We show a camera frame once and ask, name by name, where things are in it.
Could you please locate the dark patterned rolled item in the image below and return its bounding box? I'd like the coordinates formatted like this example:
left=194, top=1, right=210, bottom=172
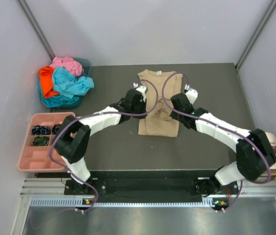
left=31, top=125, right=51, bottom=135
left=52, top=124, right=61, bottom=134
left=31, top=136, right=49, bottom=146

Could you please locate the orange t shirt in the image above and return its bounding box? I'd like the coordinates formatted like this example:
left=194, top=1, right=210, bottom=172
left=39, top=66, right=59, bottom=98

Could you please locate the slotted cable duct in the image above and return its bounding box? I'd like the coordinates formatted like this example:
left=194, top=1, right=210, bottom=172
left=29, top=197, right=229, bottom=209

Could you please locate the aluminium frame post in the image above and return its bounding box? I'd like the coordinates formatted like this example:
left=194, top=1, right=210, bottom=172
left=16, top=0, right=55, bottom=60
left=235, top=0, right=276, bottom=71

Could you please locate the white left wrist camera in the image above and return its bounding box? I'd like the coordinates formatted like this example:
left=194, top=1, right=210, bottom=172
left=133, top=82, right=148, bottom=103

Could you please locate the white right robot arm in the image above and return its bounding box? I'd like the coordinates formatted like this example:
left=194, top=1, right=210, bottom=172
left=171, top=93, right=276, bottom=194

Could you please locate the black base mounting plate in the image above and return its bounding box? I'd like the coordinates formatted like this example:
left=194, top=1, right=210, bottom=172
left=64, top=177, right=217, bottom=203

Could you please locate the pink compartment tray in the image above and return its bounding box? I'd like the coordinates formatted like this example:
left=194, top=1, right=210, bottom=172
left=18, top=112, right=75, bottom=173

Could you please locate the aluminium frame post left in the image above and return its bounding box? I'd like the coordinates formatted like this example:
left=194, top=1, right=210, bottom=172
left=16, top=0, right=55, bottom=60

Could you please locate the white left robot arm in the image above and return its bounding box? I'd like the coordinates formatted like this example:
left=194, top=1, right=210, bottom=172
left=54, top=86, right=147, bottom=194

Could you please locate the pink t shirt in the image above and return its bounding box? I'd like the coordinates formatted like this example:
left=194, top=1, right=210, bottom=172
left=50, top=57, right=83, bottom=77

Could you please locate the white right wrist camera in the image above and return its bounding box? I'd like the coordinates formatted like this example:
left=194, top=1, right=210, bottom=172
left=184, top=84, right=198, bottom=105

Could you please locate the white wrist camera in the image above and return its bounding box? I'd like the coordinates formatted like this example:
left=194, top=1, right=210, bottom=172
left=133, top=82, right=148, bottom=103
left=184, top=84, right=198, bottom=105

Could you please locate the teal plastic basket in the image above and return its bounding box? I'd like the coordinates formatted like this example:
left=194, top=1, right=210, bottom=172
left=37, top=57, right=93, bottom=110

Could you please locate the aluminium frame post right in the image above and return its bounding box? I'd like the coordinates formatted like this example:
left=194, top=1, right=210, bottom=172
left=235, top=0, right=276, bottom=71

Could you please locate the cyan t shirt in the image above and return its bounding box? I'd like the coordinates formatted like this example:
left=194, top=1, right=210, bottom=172
left=38, top=67, right=95, bottom=109

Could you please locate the beige t shirt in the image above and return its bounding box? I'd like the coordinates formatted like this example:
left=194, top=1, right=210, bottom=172
left=138, top=70, right=183, bottom=138

